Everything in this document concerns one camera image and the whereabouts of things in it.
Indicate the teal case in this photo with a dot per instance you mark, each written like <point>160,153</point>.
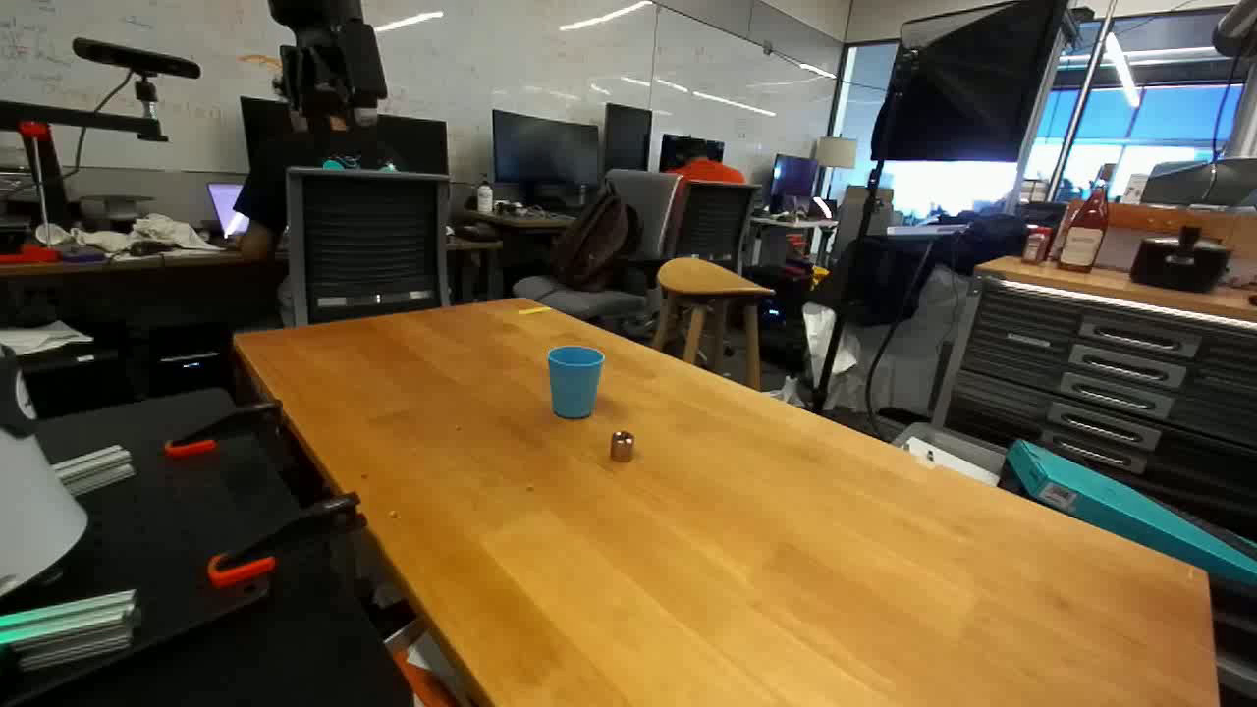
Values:
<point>1130,513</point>

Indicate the black computer monitor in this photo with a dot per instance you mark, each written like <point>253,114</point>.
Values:
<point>539,152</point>

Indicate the black softbox light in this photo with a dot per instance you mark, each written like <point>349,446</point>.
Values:
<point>962,84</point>

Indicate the small silver object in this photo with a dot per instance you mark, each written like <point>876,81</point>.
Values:
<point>623,446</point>

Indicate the blue plastic cup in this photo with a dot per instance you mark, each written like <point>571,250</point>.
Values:
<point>575,374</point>

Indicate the grey drawer cabinet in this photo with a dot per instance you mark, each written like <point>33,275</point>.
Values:
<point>1149,386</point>

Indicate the orange-tipped black clamp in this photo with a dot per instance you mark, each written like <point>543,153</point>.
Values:
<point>260,556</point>
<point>215,435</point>

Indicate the grey office chair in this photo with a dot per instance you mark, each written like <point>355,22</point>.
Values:
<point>606,260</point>

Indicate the wooden stool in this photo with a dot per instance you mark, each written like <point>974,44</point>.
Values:
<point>699,294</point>

